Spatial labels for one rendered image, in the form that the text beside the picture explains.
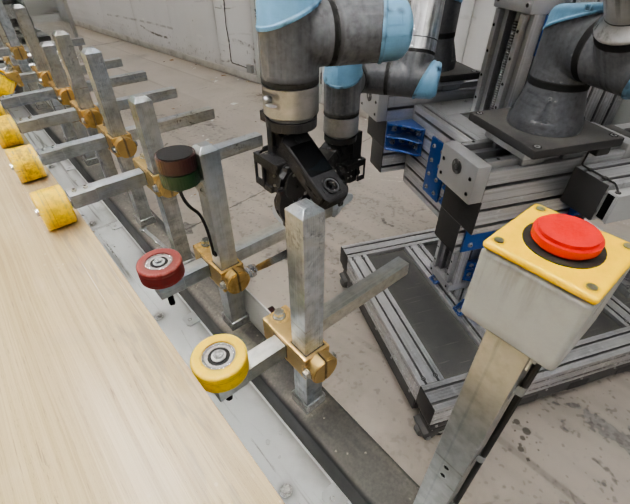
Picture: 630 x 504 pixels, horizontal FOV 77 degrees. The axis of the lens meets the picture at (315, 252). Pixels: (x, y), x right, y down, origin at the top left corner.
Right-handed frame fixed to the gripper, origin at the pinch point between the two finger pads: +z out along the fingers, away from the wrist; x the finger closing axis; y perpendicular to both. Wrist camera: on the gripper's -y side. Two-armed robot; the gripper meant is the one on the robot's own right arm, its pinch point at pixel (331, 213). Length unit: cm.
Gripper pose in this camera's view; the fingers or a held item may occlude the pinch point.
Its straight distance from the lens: 98.8
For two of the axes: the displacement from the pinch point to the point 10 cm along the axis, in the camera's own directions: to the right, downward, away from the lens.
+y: 7.6, -4.1, 5.0
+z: 0.0, 7.7, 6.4
